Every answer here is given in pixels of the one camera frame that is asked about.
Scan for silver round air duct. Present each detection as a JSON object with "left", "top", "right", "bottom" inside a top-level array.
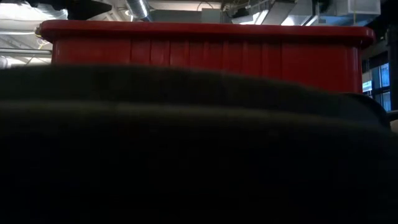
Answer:
[
  {"left": 126, "top": 0, "right": 153, "bottom": 22},
  {"left": 27, "top": 4, "right": 68, "bottom": 20}
]

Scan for large black slide sandal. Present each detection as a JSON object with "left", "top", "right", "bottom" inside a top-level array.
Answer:
[
  {"left": 0, "top": 63, "right": 398, "bottom": 224},
  {"left": 340, "top": 91, "right": 392, "bottom": 130}
]

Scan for grey horizontal pipe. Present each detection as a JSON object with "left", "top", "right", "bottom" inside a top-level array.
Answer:
[{"left": 0, "top": 49, "right": 53, "bottom": 56}]

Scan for grey angled metal ductwork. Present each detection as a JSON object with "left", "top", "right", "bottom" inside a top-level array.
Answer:
[{"left": 231, "top": 0, "right": 312, "bottom": 26}]

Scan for grey rectangular duct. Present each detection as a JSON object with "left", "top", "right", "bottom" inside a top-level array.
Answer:
[{"left": 149, "top": 8, "right": 233, "bottom": 24}]

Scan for red plastic bin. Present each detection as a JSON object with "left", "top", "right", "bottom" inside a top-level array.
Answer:
[{"left": 37, "top": 19, "right": 377, "bottom": 94}]

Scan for blue window panels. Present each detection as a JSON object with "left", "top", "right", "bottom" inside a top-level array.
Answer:
[{"left": 362, "top": 62, "right": 392, "bottom": 112}]

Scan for yellow hanging cable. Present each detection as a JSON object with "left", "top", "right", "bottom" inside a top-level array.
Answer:
[{"left": 34, "top": 26, "right": 52, "bottom": 50}]

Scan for small black slide sandal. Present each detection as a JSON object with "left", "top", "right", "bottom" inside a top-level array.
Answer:
[{"left": 67, "top": 0, "right": 113, "bottom": 20}]

